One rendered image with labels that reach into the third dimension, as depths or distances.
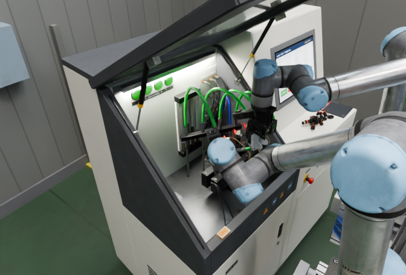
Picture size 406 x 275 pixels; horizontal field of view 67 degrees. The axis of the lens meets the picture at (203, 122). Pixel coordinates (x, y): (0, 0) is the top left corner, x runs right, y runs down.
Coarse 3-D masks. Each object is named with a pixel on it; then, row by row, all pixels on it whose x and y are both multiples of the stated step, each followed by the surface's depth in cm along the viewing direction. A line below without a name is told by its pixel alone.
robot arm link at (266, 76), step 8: (256, 64) 97; (264, 64) 96; (272, 64) 96; (256, 72) 97; (264, 72) 96; (272, 72) 96; (280, 72) 97; (256, 80) 99; (264, 80) 97; (272, 80) 97; (280, 80) 98; (256, 88) 100; (264, 88) 99; (272, 88) 100; (264, 96) 100
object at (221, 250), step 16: (288, 176) 147; (272, 192) 138; (288, 192) 154; (256, 208) 131; (272, 208) 146; (240, 224) 124; (256, 224) 138; (224, 240) 118; (240, 240) 131; (224, 256) 125
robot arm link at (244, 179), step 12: (228, 168) 83; (240, 168) 83; (252, 168) 85; (264, 168) 86; (228, 180) 84; (240, 180) 82; (252, 180) 83; (264, 180) 87; (240, 192) 82; (252, 192) 81
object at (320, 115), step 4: (320, 112) 182; (324, 112) 184; (312, 116) 183; (316, 116) 177; (320, 116) 181; (324, 116) 185; (328, 116) 184; (332, 116) 183; (304, 120) 176; (308, 120) 176; (312, 120) 177; (316, 120) 176; (320, 120) 178; (324, 120) 182; (304, 124) 176; (312, 124) 173; (316, 124) 176; (320, 124) 177; (312, 128) 172
